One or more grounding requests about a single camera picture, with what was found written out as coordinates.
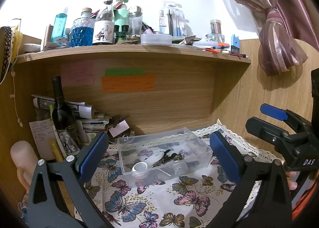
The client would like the beige cord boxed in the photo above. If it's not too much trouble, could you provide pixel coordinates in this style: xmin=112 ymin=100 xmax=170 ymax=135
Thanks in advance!
xmin=11 ymin=65 xmax=23 ymax=127

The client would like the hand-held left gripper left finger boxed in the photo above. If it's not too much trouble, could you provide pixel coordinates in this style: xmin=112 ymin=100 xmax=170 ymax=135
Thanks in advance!
xmin=27 ymin=132 xmax=109 ymax=228

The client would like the wooden shelf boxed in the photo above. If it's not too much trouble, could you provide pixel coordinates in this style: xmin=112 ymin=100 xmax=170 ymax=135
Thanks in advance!
xmin=15 ymin=43 xmax=252 ymax=65

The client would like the teal plastic bottle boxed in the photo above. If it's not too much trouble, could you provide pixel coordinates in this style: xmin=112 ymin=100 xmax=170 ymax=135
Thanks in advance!
xmin=50 ymin=7 xmax=68 ymax=43

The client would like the clear jar of sticks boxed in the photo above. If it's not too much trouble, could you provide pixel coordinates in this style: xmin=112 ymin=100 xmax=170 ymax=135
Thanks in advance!
xmin=209 ymin=19 xmax=223 ymax=41

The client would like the clear labelled glass bottle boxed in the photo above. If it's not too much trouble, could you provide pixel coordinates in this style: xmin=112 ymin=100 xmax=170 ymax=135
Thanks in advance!
xmin=92 ymin=0 xmax=115 ymax=45

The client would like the orange sticky note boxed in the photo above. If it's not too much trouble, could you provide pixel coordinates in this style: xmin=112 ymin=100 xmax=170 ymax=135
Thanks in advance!
xmin=101 ymin=75 xmax=156 ymax=93

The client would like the dark wine bottle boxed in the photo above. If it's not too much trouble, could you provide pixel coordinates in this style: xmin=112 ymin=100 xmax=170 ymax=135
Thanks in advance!
xmin=50 ymin=76 xmax=83 ymax=155

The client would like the white handheld device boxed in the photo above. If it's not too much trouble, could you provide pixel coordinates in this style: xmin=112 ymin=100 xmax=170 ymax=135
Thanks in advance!
xmin=132 ymin=149 xmax=166 ymax=173

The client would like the green sticky note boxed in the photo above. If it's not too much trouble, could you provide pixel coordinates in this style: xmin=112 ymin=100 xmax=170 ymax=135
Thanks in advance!
xmin=105 ymin=68 xmax=144 ymax=76

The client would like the flat white plastic container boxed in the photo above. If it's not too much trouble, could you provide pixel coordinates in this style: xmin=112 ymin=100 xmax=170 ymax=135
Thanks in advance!
xmin=140 ymin=34 xmax=172 ymax=45

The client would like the mauve striped curtain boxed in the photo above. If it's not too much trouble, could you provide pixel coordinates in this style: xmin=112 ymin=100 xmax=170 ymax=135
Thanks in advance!
xmin=209 ymin=0 xmax=319 ymax=76

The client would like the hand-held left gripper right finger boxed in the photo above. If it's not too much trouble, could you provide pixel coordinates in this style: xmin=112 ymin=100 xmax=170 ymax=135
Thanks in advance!
xmin=207 ymin=131 xmax=292 ymax=228

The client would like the black lace ribbon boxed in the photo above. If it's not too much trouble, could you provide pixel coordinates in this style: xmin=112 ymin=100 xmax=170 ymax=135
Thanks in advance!
xmin=0 ymin=27 xmax=14 ymax=84

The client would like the person's right hand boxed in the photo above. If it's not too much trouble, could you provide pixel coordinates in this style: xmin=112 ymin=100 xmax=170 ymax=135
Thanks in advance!
xmin=286 ymin=171 xmax=299 ymax=191

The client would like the clear jar silver lid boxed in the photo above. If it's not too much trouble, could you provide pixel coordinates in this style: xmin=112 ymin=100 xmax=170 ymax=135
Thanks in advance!
xmin=128 ymin=6 xmax=143 ymax=36

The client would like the rolled magazine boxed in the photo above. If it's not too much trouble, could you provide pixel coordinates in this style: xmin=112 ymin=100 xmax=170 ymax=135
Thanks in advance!
xmin=32 ymin=95 xmax=95 ymax=119

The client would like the blue plastic block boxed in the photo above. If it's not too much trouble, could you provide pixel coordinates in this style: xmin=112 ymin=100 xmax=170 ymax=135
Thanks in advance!
xmin=230 ymin=34 xmax=240 ymax=53

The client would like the handwritten paper note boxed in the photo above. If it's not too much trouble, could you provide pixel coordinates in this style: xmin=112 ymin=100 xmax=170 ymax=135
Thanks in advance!
xmin=29 ymin=119 xmax=59 ymax=161

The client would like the blue cartoon sticker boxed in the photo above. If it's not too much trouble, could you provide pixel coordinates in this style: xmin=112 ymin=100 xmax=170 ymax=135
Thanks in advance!
xmin=17 ymin=193 xmax=30 ymax=218

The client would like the clear plastic box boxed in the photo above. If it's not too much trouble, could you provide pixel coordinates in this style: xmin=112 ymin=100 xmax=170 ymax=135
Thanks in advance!
xmin=117 ymin=126 xmax=214 ymax=189

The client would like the toothbrush blister pack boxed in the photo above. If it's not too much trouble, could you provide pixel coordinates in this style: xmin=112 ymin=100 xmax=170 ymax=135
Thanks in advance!
xmin=159 ymin=1 xmax=186 ymax=37

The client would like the white paper card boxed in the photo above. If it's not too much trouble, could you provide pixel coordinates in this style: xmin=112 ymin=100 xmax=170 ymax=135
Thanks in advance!
xmin=108 ymin=121 xmax=130 ymax=137

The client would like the stack of small boxes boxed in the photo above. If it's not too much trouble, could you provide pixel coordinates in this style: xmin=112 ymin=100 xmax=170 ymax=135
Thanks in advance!
xmin=80 ymin=114 xmax=110 ymax=134

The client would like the cardboard tube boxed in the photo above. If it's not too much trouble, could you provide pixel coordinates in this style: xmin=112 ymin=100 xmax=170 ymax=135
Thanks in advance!
xmin=43 ymin=26 xmax=54 ymax=48

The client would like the green pump bottle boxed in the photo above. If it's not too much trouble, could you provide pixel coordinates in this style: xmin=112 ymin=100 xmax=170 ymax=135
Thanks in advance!
xmin=114 ymin=0 xmax=130 ymax=34

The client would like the butterfly print tablecloth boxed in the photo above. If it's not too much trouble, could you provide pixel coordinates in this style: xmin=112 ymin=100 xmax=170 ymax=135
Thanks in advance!
xmin=74 ymin=118 xmax=285 ymax=228

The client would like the pale pink pitcher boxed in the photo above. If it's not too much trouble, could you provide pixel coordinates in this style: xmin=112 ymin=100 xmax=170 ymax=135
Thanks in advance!
xmin=10 ymin=141 xmax=38 ymax=191

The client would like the pink sticky note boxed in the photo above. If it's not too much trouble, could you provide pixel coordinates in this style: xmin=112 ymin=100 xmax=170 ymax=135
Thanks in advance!
xmin=60 ymin=61 xmax=95 ymax=87

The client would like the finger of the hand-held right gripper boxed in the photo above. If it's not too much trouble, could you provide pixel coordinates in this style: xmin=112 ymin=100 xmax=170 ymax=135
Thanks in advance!
xmin=260 ymin=103 xmax=312 ymax=132
xmin=245 ymin=116 xmax=297 ymax=155

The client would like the yellow candle stick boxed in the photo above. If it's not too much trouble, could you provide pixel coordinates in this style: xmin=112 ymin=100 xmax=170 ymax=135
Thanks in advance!
xmin=49 ymin=139 xmax=64 ymax=162

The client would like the blue faceted glass bottle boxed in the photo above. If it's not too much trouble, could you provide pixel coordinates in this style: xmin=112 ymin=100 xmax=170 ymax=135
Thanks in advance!
xmin=70 ymin=7 xmax=96 ymax=47

